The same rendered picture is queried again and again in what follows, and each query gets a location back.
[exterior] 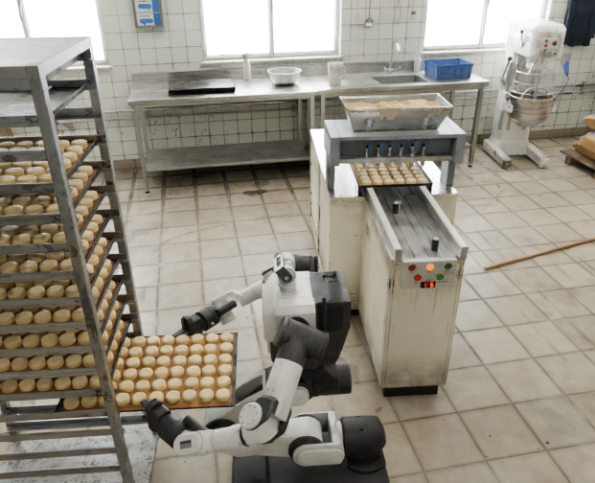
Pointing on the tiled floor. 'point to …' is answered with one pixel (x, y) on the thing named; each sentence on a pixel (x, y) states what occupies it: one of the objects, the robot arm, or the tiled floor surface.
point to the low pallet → (591, 165)
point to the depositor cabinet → (353, 215)
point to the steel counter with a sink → (374, 84)
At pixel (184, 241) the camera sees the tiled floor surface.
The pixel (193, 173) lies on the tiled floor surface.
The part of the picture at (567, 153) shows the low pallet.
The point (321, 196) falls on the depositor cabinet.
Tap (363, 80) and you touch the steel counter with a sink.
